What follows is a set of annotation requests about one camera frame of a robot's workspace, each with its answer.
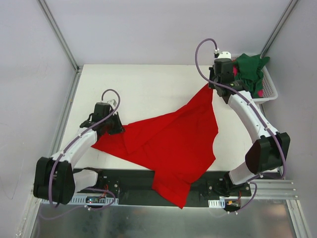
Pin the green t-shirt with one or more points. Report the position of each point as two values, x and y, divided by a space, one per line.
251 74

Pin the white plastic basket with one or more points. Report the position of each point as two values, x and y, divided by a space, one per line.
269 90

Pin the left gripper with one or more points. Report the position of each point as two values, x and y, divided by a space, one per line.
115 123

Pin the right white cable duct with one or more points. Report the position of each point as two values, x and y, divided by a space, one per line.
216 203

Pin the left white cable duct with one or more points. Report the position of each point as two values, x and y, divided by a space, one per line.
93 200

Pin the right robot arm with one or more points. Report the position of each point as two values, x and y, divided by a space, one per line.
270 147

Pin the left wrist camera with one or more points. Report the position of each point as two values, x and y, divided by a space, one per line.
112 103

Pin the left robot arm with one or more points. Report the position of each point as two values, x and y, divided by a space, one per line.
55 179

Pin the right aluminium frame post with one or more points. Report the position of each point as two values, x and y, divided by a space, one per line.
279 26

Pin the red t-shirt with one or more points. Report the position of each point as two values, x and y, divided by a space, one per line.
177 146

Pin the left aluminium frame post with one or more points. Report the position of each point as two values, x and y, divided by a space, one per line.
58 33

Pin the white cable duct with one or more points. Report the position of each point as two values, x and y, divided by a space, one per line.
216 203
93 200

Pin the pink garment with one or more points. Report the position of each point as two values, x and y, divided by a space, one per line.
235 69

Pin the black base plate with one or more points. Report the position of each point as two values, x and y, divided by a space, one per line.
134 187

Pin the aluminium frame post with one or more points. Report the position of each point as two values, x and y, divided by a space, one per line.
279 26
58 33

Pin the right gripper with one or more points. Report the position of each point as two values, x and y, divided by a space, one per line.
213 80

